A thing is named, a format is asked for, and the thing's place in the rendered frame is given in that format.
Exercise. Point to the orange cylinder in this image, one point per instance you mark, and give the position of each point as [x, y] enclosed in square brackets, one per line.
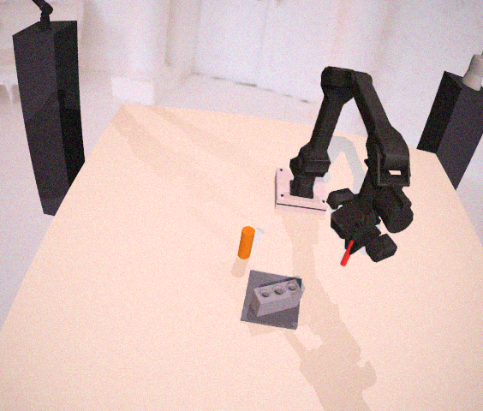
[246, 242]

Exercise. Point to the red peg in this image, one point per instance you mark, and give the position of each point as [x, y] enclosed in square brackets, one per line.
[346, 255]

